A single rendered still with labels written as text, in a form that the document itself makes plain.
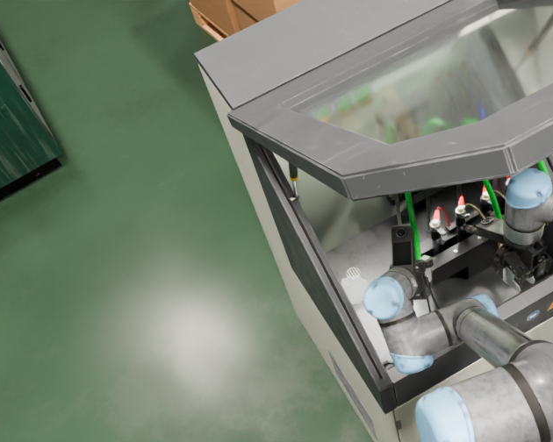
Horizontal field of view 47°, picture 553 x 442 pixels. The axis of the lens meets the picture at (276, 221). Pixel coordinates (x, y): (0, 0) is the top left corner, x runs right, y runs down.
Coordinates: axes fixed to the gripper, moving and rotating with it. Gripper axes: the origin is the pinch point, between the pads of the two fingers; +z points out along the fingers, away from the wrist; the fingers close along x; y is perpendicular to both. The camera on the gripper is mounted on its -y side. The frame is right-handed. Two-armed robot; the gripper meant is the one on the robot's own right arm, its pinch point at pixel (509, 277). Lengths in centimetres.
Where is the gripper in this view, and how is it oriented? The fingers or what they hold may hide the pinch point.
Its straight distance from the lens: 153.4
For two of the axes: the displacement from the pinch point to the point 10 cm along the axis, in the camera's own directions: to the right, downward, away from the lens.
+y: 4.3, 6.5, -6.3
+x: 8.8, -4.6, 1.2
